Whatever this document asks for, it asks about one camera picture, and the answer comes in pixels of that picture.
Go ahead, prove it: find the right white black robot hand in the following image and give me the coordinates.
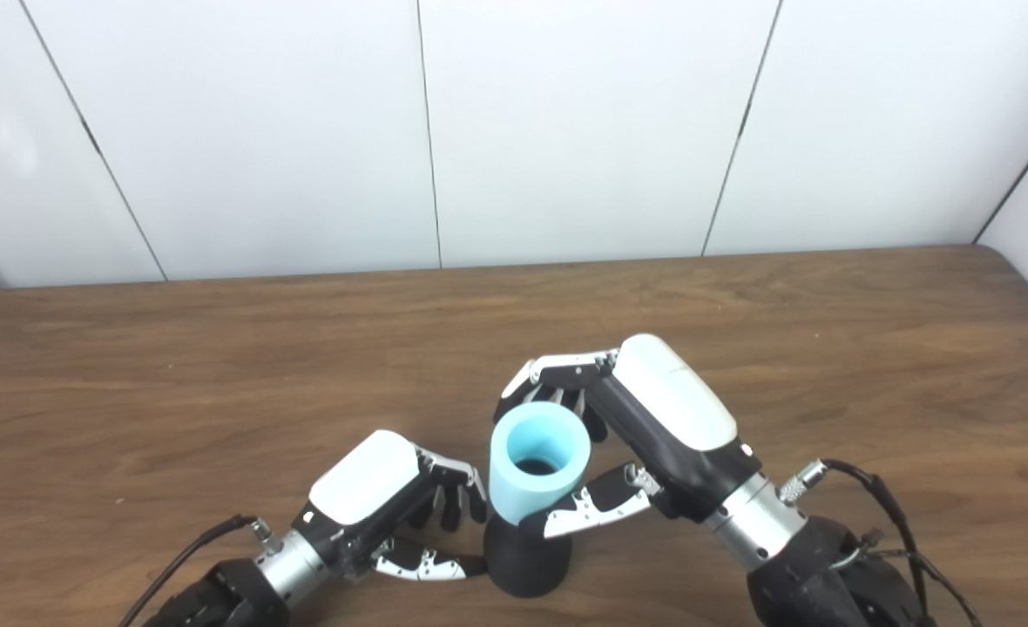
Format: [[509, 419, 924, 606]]
[[494, 334, 763, 539]]

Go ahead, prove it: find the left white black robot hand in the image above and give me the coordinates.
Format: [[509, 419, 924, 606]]
[[292, 429, 490, 583]]

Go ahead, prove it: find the light blue cylinder cup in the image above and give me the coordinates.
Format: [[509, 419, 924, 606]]
[[488, 401, 592, 526]]

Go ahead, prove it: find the black nozzle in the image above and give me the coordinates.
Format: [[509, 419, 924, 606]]
[[484, 512, 573, 598]]

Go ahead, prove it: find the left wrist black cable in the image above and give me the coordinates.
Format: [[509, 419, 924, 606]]
[[118, 514, 284, 627]]

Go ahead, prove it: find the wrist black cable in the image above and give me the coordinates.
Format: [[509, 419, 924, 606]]
[[775, 459, 985, 627], [118, 514, 284, 627]]

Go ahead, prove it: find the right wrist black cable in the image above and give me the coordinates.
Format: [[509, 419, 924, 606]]
[[775, 459, 985, 627]]

